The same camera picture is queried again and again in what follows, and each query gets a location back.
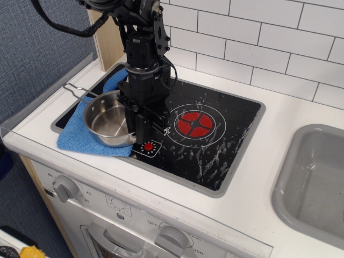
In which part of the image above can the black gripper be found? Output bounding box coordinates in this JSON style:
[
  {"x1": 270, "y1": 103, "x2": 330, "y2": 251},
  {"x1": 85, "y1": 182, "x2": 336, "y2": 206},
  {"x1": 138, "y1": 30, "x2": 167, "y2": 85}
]
[{"x1": 118, "y1": 64, "x2": 171, "y2": 143}]

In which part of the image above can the stainless steel pot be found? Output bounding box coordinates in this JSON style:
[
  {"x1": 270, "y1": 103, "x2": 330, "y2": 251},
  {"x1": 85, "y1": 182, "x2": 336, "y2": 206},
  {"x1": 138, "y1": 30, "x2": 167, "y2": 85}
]
[{"x1": 63, "y1": 83, "x2": 137, "y2": 147}]

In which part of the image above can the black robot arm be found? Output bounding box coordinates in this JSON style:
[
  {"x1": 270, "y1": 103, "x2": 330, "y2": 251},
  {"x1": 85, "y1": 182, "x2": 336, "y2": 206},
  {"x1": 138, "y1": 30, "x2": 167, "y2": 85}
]
[{"x1": 79, "y1": 1, "x2": 174, "y2": 144}]

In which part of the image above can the blue ridged toy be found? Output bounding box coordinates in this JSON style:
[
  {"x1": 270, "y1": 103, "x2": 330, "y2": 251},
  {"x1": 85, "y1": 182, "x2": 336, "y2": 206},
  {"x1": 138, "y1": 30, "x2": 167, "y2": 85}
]
[{"x1": 103, "y1": 68, "x2": 128, "y2": 93}]

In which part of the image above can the blue cloth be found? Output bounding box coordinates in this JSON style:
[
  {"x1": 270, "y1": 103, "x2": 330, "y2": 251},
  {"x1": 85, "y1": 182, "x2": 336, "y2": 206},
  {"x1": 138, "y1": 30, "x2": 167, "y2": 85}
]
[{"x1": 57, "y1": 97, "x2": 133, "y2": 157}]

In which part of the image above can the black toy stovetop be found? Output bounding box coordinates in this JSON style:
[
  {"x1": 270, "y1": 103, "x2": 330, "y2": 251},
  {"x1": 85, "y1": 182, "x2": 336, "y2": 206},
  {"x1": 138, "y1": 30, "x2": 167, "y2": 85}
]
[{"x1": 52, "y1": 64, "x2": 266, "y2": 196}]

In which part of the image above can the grey left oven knob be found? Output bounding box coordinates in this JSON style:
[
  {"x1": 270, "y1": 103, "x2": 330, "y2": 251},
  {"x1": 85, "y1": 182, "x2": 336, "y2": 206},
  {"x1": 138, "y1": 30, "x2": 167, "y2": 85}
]
[{"x1": 53, "y1": 175, "x2": 79, "y2": 203}]

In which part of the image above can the grey oven knob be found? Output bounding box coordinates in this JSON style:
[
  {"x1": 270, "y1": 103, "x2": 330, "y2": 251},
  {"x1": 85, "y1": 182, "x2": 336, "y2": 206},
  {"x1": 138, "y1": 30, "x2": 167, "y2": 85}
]
[
  {"x1": 154, "y1": 226, "x2": 189, "y2": 257},
  {"x1": 53, "y1": 175, "x2": 79, "y2": 203}
]

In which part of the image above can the white toy oven front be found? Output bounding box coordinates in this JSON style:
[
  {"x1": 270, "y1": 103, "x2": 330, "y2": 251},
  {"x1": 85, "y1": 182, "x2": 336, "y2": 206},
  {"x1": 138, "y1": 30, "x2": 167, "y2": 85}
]
[{"x1": 32, "y1": 161, "x2": 272, "y2": 257}]

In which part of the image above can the grey right oven knob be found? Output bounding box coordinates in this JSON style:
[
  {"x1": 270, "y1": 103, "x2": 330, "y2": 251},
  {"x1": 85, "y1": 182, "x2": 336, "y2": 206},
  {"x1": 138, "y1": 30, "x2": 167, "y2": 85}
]
[{"x1": 154, "y1": 226, "x2": 189, "y2": 257}]

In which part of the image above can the grey sink basin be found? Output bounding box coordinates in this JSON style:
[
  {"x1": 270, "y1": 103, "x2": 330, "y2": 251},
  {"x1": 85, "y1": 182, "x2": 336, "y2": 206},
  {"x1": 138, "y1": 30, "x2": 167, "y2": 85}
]
[{"x1": 272, "y1": 124, "x2": 343, "y2": 249}]

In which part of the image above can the yellow object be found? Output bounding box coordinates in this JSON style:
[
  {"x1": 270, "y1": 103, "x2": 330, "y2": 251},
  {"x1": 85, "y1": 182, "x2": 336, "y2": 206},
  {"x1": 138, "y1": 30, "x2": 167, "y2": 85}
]
[{"x1": 19, "y1": 246, "x2": 46, "y2": 258}]

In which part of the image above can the wooden post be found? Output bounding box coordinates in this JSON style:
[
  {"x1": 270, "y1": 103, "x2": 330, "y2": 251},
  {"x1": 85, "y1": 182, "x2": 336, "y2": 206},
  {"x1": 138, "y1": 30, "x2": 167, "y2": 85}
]
[{"x1": 93, "y1": 17, "x2": 124, "y2": 72}]

